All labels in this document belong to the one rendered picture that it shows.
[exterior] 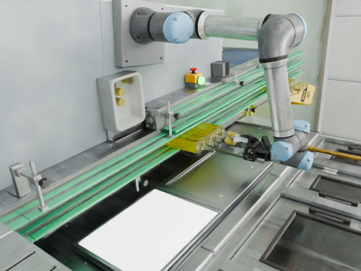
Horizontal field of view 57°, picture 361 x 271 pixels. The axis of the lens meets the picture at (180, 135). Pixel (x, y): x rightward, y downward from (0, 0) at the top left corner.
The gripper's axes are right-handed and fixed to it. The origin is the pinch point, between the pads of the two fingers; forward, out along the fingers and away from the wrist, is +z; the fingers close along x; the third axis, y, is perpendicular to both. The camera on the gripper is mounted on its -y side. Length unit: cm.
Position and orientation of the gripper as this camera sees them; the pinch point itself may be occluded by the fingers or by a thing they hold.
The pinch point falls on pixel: (233, 141)
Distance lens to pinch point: 154.0
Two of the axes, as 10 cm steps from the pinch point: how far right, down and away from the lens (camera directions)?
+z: -8.0, -1.9, 5.7
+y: -6.0, 3.6, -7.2
